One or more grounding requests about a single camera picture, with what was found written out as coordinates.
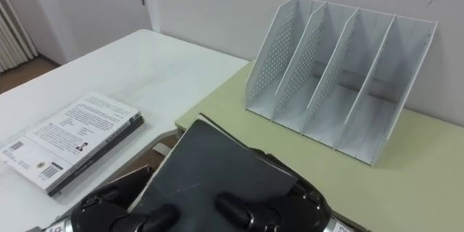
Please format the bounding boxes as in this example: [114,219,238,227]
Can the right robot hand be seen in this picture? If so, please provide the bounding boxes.
[215,147,333,232]

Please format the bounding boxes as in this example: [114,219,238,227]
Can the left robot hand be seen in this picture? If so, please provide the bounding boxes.
[70,165,179,232]

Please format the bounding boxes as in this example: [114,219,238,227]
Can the dark grey book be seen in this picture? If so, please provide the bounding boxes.
[127,117,299,232]

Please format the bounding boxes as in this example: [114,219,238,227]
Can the white paperback book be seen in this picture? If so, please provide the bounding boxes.
[0,91,142,194]

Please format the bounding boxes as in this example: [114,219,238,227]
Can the pale green desk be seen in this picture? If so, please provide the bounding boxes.
[175,60,464,232]

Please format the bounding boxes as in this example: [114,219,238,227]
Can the white perforated file rack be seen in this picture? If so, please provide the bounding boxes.
[244,0,439,167]

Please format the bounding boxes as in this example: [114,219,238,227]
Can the white desk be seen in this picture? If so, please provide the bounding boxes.
[0,28,249,232]

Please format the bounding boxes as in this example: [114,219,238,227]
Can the white radiator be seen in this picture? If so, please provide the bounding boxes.
[0,0,39,74]

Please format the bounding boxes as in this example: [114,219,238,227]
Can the white door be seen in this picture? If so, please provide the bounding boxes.
[22,0,154,63]

